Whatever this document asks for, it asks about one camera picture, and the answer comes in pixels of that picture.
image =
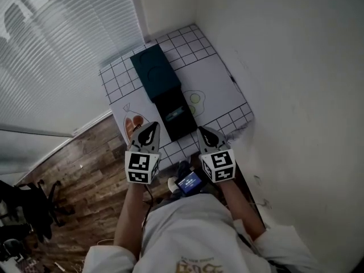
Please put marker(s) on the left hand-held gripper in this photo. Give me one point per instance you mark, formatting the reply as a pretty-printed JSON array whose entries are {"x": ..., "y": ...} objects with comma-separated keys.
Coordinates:
[{"x": 139, "y": 166}]

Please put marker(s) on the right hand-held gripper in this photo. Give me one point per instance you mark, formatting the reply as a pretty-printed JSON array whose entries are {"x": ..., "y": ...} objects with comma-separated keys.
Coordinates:
[{"x": 221, "y": 166}]

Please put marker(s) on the small blue cylindrical object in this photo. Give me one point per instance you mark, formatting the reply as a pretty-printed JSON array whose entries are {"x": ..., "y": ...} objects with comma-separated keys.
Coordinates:
[{"x": 175, "y": 114}]

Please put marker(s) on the dark teal rectangular box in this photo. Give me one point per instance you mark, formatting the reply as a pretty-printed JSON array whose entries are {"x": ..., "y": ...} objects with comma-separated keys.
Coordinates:
[{"x": 156, "y": 72}]

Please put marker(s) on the person's right forearm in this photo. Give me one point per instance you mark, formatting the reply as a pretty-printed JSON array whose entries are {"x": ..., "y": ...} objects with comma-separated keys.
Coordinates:
[{"x": 241, "y": 212}]

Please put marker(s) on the person's left forearm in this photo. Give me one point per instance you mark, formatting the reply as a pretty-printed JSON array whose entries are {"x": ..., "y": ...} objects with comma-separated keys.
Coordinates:
[{"x": 129, "y": 220}]

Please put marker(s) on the small black screen device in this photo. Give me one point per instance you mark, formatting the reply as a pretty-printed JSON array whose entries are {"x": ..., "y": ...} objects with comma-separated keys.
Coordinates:
[{"x": 188, "y": 183}]

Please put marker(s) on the person's white shoe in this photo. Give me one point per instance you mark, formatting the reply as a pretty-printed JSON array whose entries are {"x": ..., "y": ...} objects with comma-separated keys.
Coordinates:
[{"x": 172, "y": 184}]

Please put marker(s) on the person's jeans leg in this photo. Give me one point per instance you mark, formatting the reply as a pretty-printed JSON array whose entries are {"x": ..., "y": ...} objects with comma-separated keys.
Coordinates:
[{"x": 170, "y": 200}]

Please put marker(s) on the small black clip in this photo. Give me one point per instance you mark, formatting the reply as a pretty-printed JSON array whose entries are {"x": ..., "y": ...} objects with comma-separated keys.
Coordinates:
[{"x": 232, "y": 79}]

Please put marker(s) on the white grid-print tablecloth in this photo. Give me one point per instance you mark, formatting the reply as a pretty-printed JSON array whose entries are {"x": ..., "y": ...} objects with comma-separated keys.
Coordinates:
[{"x": 210, "y": 72}]

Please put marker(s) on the person's white shirt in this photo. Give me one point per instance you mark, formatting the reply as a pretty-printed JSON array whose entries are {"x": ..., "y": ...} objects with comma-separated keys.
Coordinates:
[{"x": 193, "y": 232}]

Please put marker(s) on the white window blinds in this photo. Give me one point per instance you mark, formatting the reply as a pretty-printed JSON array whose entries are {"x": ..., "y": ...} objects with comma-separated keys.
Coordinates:
[{"x": 62, "y": 53}]

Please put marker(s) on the black office chair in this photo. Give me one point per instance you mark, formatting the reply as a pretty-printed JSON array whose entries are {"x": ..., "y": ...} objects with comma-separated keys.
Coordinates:
[{"x": 28, "y": 206}]

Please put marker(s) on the checkered fabric item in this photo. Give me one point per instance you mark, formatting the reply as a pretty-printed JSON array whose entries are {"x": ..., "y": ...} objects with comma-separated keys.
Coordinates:
[{"x": 27, "y": 266}]

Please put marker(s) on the white wall socket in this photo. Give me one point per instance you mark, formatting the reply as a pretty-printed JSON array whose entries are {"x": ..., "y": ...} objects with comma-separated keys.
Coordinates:
[{"x": 257, "y": 178}]

